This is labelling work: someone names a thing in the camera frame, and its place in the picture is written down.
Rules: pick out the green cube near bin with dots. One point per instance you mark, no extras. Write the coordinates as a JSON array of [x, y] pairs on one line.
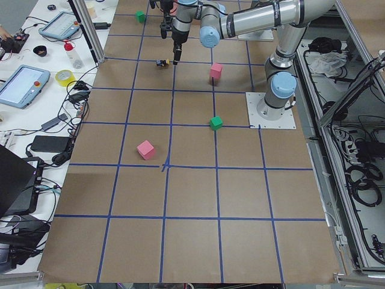
[[140, 16]]

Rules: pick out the squeeze bottle red cap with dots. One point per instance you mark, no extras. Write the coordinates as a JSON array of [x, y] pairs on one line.
[[72, 55]]

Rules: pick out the teach pendant near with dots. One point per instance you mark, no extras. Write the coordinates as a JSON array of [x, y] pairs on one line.
[[23, 86]]

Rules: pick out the teach pendant far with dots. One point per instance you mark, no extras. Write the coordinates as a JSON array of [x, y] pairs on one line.
[[62, 27]]

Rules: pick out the teach pendant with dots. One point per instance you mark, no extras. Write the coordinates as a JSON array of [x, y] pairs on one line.
[[62, 27], [23, 86]]

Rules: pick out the pink cube near centre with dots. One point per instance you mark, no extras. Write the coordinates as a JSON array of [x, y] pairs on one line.
[[216, 71]]

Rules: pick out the pink cube far side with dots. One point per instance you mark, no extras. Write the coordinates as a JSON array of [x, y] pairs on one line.
[[146, 150]]

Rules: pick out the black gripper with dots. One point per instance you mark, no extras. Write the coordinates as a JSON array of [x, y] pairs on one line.
[[179, 37]]

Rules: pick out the black laptop power brick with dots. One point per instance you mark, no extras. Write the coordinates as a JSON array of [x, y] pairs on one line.
[[46, 143]]

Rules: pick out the black power adapter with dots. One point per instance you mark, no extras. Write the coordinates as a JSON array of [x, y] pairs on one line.
[[101, 25]]

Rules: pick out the yellow tape roll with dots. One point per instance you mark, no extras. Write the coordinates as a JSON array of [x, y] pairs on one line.
[[65, 78]]

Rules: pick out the aluminium frame post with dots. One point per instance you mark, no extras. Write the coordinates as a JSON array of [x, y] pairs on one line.
[[83, 17]]

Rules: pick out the pink cube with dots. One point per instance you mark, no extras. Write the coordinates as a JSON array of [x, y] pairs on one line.
[[216, 71], [146, 150]]

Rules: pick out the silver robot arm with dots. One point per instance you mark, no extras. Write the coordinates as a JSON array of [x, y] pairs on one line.
[[291, 17]]

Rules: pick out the green cube near base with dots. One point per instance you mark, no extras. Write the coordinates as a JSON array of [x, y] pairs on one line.
[[216, 123]]

